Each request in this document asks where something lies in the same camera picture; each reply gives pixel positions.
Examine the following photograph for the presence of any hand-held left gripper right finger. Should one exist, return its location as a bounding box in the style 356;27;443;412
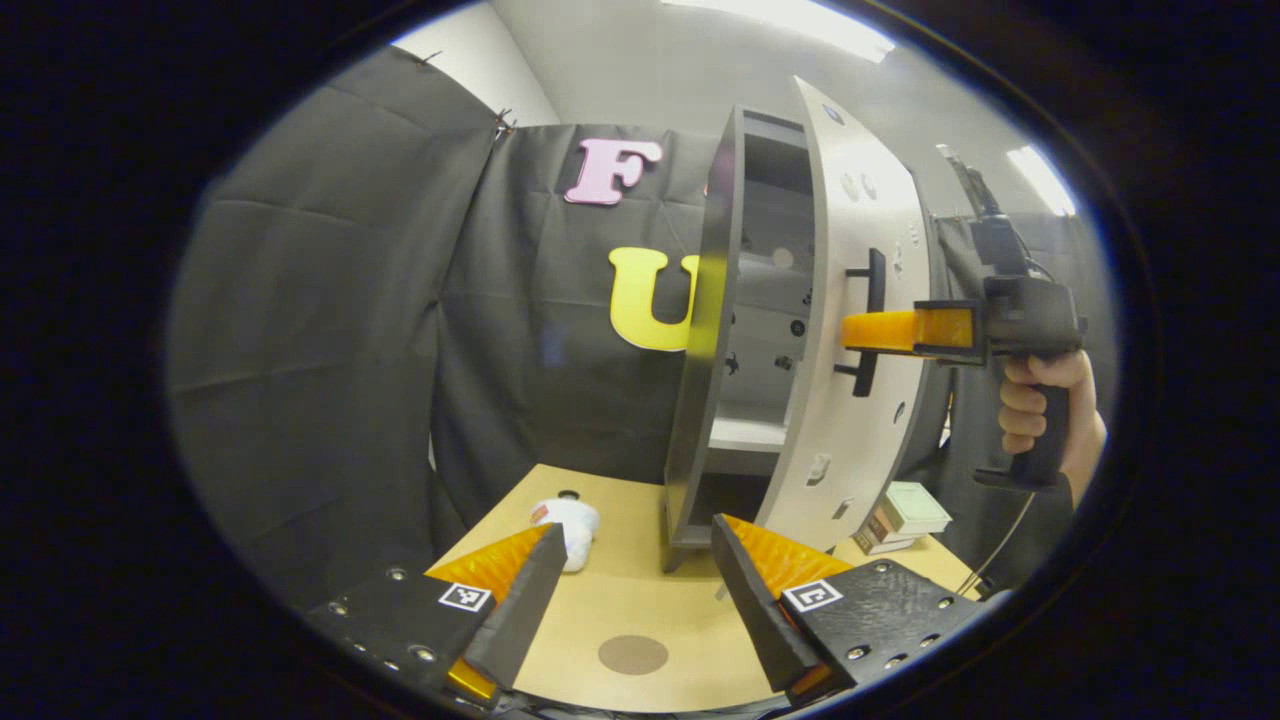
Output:
710;513;991;708

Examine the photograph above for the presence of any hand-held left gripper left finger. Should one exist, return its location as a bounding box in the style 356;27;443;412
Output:
303;522;570;708

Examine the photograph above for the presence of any black cabinet door handle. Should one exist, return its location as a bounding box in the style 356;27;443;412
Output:
833;248;888;398

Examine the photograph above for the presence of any brown round coaster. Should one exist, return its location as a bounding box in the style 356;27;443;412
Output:
598;635;670;676

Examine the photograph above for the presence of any white cabinet shelf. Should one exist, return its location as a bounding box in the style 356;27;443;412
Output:
708;415;791;453

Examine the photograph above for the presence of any white plush toy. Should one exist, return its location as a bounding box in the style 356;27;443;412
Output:
530;497;601;574

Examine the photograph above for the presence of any ceiling light panel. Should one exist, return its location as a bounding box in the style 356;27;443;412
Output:
1005;145;1078;218
660;0;897;63

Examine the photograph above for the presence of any brown book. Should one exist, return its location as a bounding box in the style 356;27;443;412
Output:
862;508;916;546

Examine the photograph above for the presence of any pale green book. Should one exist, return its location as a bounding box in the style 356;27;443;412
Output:
885;482;953;536

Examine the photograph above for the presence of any black backdrop cloth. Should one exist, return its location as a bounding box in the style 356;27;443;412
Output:
165;45;1116;611

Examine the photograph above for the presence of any thin gripper cable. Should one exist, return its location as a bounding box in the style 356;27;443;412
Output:
955;490;1038;593

